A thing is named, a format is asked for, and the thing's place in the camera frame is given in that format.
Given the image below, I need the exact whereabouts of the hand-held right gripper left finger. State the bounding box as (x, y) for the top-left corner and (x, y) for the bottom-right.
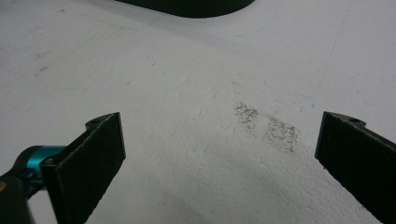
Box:
(40, 111), (127, 224)

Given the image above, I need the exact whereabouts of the black oval tray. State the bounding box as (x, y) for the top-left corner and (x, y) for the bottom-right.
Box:
(115, 0), (256, 19)

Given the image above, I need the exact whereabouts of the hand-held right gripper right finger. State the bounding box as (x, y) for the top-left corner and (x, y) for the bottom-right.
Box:
(314, 110), (396, 224)

